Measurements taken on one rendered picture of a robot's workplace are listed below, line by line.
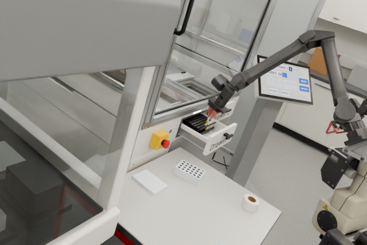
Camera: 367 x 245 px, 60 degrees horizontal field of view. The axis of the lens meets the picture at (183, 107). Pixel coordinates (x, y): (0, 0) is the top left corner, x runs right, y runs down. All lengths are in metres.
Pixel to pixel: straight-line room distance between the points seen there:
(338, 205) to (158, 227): 0.87
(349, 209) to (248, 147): 1.18
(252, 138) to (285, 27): 1.09
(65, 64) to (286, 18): 2.67
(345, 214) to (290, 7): 1.94
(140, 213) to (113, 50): 0.74
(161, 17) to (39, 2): 0.28
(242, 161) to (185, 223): 1.53
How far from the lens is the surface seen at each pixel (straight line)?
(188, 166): 1.47
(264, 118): 2.55
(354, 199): 1.65
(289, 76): 2.52
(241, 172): 2.77
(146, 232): 1.16
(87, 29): 0.56
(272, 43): 3.11
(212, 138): 1.51
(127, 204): 1.23
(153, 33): 0.68
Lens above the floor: 1.57
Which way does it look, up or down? 22 degrees down
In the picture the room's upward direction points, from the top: 18 degrees clockwise
